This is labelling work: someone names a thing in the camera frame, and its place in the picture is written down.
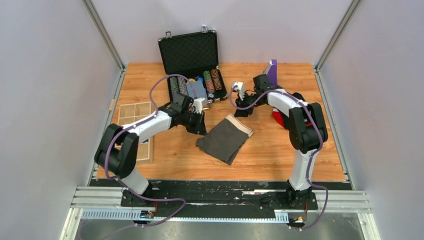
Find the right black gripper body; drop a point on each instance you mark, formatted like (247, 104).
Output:
(248, 100)

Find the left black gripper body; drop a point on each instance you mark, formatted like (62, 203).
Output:
(192, 121)

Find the grey underwear white waistband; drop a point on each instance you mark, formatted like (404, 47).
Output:
(225, 140)

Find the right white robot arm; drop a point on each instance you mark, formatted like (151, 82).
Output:
(307, 142)

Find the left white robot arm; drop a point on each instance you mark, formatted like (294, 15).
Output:
(118, 147)

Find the red underwear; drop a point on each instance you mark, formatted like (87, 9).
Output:
(278, 118)

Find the black underwear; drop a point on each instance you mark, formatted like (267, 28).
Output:
(299, 96)

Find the purple card holder stand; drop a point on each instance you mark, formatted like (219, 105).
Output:
(271, 72)

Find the black poker chip case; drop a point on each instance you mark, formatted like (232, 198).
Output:
(192, 63)

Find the wooden compartment tray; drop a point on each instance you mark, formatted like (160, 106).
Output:
(129, 113)

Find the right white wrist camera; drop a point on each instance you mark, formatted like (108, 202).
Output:
(239, 88)

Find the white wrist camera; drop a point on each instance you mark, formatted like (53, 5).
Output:
(239, 88)
(198, 105)

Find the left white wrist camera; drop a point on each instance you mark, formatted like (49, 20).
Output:
(198, 105)

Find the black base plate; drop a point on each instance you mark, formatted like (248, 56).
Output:
(215, 199)

